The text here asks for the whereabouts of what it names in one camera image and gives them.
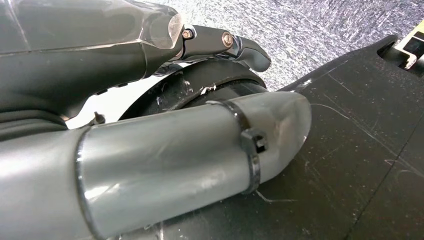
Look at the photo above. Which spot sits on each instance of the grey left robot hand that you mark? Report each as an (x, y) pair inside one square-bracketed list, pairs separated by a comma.
[(149, 159)]

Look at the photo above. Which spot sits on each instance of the white panel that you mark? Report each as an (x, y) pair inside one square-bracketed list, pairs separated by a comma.
[(109, 106)]

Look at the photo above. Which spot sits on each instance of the black robot leg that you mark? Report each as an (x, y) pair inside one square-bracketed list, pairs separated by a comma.
[(348, 132)]

